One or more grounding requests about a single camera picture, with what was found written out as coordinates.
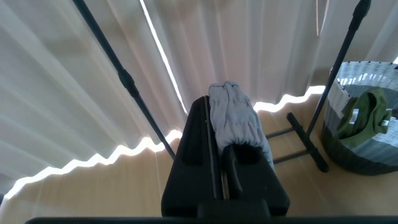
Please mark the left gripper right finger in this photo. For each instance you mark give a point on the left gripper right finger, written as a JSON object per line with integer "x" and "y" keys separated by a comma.
{"x": 258, "y": 183}

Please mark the white laundry basket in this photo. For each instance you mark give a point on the white laundry basket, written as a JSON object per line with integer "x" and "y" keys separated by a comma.
{"x": 357, "y": 74}

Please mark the pale grey shorts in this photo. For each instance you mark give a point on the pale grey shorts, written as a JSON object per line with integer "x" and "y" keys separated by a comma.
{"x": 233, "y": 118}

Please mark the black clothes rack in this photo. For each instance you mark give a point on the black clothes rack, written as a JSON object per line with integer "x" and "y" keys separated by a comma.
{"x": 127, "y": 82}

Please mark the green long-sleeved shirt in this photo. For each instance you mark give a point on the green long-sleeved shirt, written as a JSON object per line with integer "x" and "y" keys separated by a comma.
{"x": 370, "y": 124}

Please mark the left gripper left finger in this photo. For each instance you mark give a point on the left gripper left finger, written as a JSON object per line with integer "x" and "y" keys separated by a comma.
{"x": 189, "y": 174}

